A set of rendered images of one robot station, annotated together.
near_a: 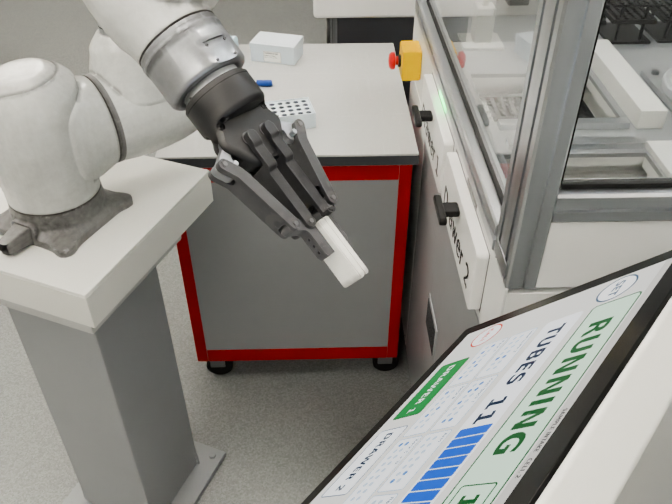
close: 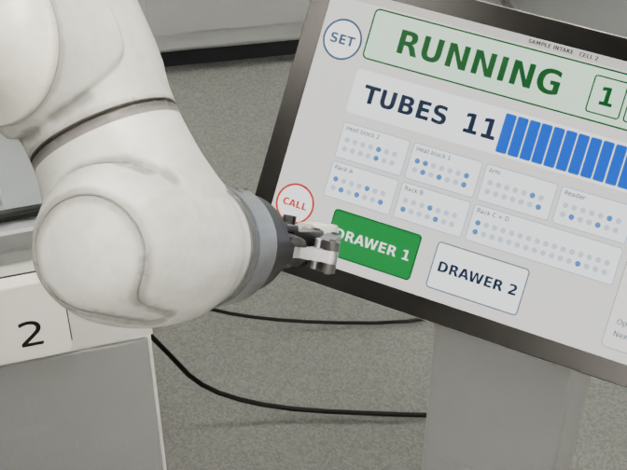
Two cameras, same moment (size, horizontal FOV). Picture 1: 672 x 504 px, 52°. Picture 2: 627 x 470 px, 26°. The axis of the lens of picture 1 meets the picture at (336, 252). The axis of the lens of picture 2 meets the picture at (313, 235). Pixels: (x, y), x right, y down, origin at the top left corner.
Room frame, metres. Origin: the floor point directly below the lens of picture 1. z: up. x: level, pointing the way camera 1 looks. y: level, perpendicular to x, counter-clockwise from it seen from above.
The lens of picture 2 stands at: (0.75, 0.83, 1.92)
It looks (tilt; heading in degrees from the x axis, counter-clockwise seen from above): 43 degrees down; 256
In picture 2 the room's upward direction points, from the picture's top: straight up
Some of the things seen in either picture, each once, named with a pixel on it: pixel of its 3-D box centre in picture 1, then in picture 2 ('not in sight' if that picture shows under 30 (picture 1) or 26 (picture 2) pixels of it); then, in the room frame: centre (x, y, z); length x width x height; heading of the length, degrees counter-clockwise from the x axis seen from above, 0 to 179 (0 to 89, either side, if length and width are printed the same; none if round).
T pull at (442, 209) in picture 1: (447, 209); not in sight; (0.90, -0.18, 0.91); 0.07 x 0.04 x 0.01; 2
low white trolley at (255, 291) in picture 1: (296, 213); not in sight; (1.62, 0.12, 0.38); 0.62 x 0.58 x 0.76; 2
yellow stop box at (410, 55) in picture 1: (408, 60); not in sight; (1.55, -0.17, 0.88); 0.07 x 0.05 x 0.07; 2
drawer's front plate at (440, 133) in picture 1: (435, 130); not in sight; (1.22, -0.20, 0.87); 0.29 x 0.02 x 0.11; 2
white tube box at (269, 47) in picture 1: (277, 48); not in sight; (1.84, 0.16, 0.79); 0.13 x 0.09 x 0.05; 75
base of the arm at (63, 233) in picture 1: (50, 208); not in sight; (0.97, 0.49, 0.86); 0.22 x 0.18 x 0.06; 155
